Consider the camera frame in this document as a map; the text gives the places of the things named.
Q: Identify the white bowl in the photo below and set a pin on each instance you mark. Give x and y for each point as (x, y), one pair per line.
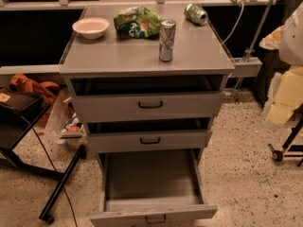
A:
(91, 28)

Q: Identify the silver blue redbull can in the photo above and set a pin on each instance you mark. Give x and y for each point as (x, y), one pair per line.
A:
(166, 39)

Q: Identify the grey top drawer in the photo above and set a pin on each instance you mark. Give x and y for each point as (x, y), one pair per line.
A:
(146, 98)

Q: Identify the green soda can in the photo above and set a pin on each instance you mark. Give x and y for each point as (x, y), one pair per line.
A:
(196, 14)

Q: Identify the grey drawer cabinet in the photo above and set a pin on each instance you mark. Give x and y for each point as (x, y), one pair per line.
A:
(196, 52)

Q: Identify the orange bag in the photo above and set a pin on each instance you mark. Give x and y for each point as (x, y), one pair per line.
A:
(49, 90)

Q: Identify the grey drawer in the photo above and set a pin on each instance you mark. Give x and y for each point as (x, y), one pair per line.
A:
(151, 187)
(146, 98)
(141, 135)

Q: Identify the black wheeled tripod base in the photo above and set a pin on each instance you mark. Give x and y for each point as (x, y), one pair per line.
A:
(289, 149)

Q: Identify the clear plastic bag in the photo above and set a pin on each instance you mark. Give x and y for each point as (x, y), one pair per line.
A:
(60, 116)

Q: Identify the grey middle drawer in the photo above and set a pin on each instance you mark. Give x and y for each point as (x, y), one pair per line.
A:
(141, 135)

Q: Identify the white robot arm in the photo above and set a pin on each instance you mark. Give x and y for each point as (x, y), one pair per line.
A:
(288, 39)

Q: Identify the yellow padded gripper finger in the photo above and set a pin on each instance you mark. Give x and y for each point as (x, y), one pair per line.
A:
(285, 95)

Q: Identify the green chip bag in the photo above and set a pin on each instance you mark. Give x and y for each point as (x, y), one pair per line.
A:
(137, 22)

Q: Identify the metal pole stand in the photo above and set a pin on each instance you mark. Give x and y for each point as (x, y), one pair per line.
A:
(243, 63)

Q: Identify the grey bottom drawer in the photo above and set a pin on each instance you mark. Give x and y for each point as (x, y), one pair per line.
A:
(151, 187)

